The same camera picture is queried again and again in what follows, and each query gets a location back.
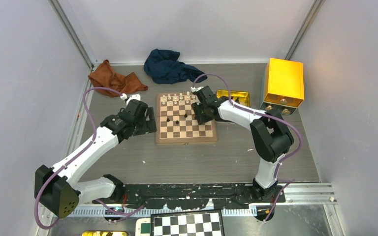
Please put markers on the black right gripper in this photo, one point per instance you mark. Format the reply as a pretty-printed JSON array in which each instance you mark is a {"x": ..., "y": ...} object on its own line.
[{"x": 196, "y": 106}]

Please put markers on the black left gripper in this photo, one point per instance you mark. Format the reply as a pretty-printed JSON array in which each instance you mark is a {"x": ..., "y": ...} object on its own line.
[{"x": 148, "y": 126}]

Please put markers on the orange cloth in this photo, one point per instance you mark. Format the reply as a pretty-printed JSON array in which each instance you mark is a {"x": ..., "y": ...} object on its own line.
[{"x": 105, "y": 76}]

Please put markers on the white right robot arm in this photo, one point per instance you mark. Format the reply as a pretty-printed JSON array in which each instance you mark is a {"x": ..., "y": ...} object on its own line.
[{"x": 271, "y": 136}]

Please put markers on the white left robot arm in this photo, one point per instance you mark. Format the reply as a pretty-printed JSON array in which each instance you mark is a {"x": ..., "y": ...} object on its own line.
[{"x": 59, "y": 188}]

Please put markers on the yellow drawer box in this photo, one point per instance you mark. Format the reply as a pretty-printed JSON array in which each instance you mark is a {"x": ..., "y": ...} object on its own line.
[{"x": 282, "y": 86}]

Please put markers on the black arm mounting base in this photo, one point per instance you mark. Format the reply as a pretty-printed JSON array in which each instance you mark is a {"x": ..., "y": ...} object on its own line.
[{"x": 195, "y": 196}]

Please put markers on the wooden chess board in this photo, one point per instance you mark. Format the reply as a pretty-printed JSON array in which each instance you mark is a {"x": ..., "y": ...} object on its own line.
[{"x": 174, "y": 106}]

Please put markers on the dark blue cloth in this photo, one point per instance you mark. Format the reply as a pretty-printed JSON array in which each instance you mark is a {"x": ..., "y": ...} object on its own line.
[{"x": 164, "y": 68}]

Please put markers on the black white checker calibration board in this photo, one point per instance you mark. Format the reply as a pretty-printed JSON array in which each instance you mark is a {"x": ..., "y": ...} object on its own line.
[{"x": 188, "y": 223}]

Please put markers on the yellow metal tray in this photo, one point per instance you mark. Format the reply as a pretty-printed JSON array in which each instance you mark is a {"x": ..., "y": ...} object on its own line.
[{"x": 241, "y": 97}]

